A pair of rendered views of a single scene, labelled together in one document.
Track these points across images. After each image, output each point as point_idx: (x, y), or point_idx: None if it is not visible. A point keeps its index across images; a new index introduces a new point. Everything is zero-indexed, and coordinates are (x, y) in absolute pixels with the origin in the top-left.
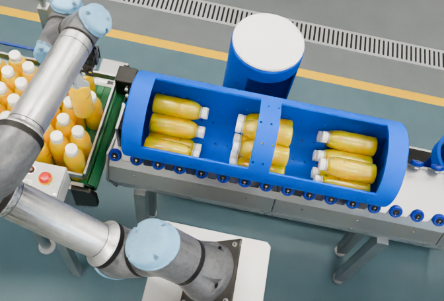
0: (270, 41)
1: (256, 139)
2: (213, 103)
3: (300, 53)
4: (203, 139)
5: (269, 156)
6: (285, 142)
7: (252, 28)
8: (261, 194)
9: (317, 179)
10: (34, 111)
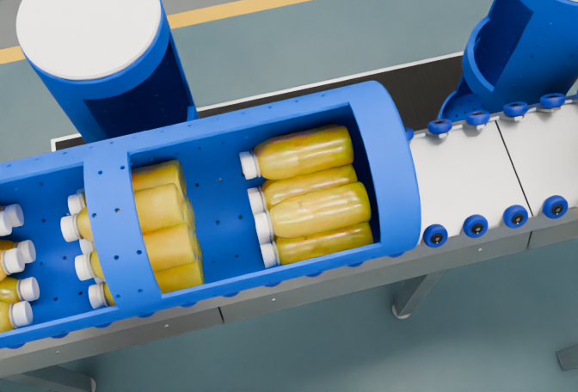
0: (91, 14)
1: (101, 254)
2: (21, 189)
3: (154, 13)
4: (40, 258)
5: (144, 273)
6: (170, 222)
7: (48, 3)
8: (187, 310)
9: (267, 255)
10: None
